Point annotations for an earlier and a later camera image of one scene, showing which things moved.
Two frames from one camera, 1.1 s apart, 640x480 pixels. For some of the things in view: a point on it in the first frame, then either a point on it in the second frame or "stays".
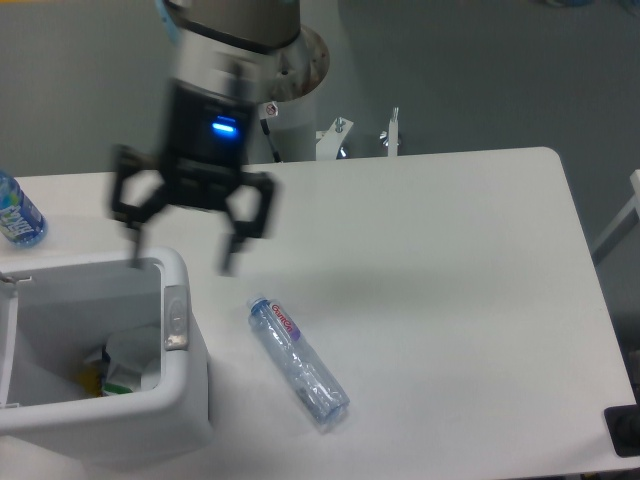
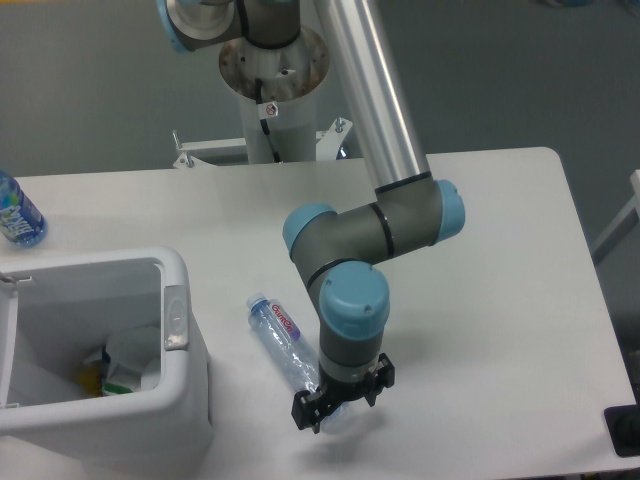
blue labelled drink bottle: x=21 y=221 stays
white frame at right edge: x=622 y=226 stays
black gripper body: x=208 y=139 to x=334 y=392
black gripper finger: x=128 y=160 to x=309 y=412
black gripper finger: x=244 y=230 to x=375 y=382
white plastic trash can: x=53 y=315 stays
